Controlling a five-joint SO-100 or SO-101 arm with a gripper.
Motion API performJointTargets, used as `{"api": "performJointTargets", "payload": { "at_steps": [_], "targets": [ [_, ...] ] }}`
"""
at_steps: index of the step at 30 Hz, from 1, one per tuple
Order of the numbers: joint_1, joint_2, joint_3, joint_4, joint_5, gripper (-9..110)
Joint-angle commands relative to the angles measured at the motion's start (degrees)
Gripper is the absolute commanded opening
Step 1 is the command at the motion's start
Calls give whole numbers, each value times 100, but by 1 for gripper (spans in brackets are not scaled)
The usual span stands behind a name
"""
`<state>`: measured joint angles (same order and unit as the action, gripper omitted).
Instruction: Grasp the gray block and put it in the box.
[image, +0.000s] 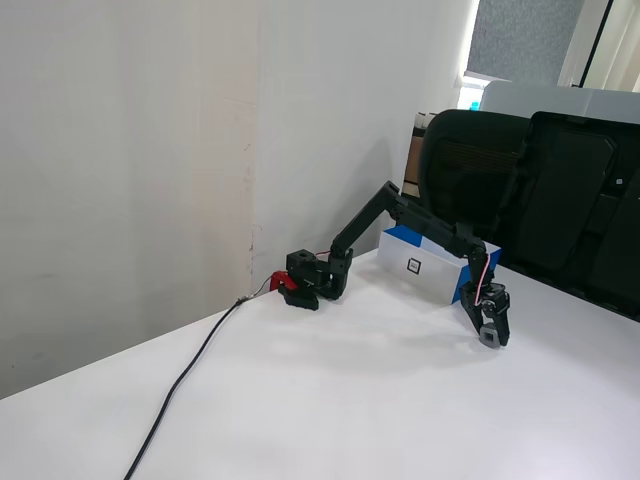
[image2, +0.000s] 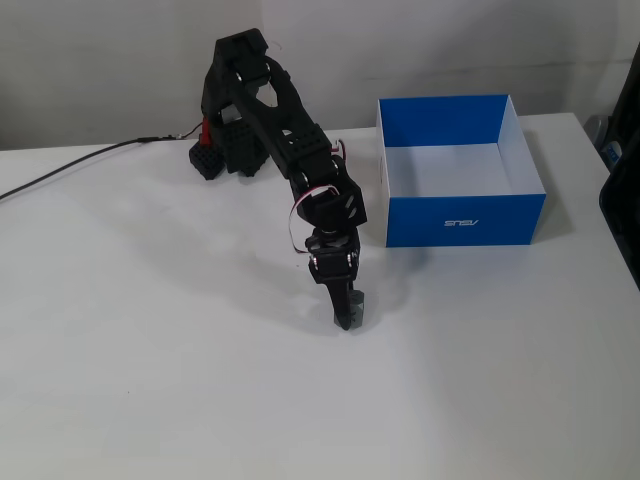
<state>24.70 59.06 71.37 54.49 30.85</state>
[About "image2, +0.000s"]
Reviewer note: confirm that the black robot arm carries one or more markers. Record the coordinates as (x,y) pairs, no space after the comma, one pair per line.
(285,125)

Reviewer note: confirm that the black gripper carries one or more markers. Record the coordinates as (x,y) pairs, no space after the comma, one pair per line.
(333,266)

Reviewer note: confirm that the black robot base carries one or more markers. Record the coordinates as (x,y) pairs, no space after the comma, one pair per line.
(240,150)

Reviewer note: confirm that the gray cube with letters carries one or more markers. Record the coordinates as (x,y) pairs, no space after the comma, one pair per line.
(357,315)

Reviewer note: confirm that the black case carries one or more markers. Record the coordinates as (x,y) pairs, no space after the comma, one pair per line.
(622,200)

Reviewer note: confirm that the red clamp piece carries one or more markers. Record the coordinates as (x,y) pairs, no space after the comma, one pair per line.
(205,132)

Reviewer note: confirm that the blue and white cardboard box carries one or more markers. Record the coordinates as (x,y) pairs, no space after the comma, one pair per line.
(462,220)

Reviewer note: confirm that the gray device with blue label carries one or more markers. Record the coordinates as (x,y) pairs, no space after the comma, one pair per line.
(602,135)

